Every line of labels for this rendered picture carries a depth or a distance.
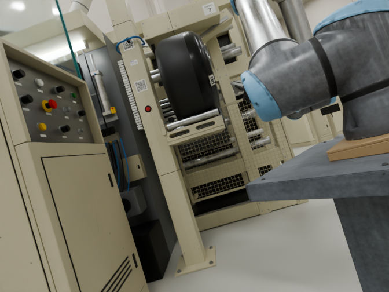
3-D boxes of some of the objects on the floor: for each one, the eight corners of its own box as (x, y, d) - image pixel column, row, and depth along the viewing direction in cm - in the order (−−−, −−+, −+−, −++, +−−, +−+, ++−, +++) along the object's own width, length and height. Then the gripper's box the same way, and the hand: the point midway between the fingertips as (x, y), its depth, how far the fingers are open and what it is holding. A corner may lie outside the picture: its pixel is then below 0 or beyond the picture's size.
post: (186, 268, 146) (76, -94, 152) (188, 258, 160) (86, -74, 165) (205, 263, 145) (94, -101, 151) (206, 253, 159) (103, -81, 164)
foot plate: (174, 277, 140) (173, 273, 140) (180, 256, 167) (179, 253, 167) (216, 265, 138) (215, 262, 138) (215, 246, 165) (214, 243, 165)
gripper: (261, 107, 113) (226, 97, 124) (270, 99, 118) (234, 90, 129) (263, 91, 107) (225, 81, 119) (271, 84, 112) (235, 75, 124)
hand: (232, 81), depth 122 cm, fingers closed
